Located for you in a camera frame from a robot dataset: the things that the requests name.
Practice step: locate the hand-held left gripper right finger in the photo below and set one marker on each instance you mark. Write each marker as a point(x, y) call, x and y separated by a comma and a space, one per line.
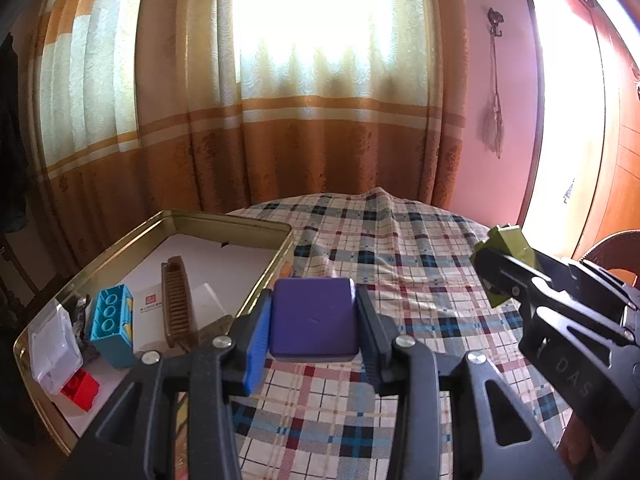
point(372, 345)

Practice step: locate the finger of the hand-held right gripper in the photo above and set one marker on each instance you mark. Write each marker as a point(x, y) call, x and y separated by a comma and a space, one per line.
point(502, 272)
point(575, 270)

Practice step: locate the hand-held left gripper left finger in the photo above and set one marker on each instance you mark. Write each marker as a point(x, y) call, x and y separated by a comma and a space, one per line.
point(256, 350)

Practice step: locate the green cube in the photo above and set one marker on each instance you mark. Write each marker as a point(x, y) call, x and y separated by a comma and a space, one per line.
point(510, 242)

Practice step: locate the purple block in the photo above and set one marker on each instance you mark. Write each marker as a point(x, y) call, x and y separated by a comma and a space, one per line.
point(315, 317)

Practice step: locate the brown comb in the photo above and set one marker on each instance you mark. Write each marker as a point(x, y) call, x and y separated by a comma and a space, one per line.
point(177, 305)

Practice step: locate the white small carton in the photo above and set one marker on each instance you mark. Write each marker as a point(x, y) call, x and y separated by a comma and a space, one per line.
point(150, 310)

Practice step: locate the gold metal tin box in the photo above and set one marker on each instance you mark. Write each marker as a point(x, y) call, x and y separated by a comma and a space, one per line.
point(235, 230)

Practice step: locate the teal toy block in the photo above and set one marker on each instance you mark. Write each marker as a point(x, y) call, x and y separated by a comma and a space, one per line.
point(111, 327)

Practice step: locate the red building block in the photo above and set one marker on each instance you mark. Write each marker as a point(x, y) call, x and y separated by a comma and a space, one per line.
point(80, 390)

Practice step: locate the clear plastic box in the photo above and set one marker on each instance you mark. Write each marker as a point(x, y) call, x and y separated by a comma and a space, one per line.
point(52, 355)

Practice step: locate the person's right hand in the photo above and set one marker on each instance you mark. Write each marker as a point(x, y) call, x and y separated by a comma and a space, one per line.
point(575, 440)

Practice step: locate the plaid tablecloth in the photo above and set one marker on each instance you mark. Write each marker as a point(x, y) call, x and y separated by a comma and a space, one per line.
point(400, 240)

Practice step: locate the wooden wardrobe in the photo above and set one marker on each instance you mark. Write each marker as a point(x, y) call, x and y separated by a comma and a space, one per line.
point(620, 160)

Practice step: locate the orange cream curtain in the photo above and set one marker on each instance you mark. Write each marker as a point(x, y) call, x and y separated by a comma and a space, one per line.
point(325, 150)

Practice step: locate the wall hook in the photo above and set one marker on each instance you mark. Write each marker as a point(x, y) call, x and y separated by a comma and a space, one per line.
point(495, 17)

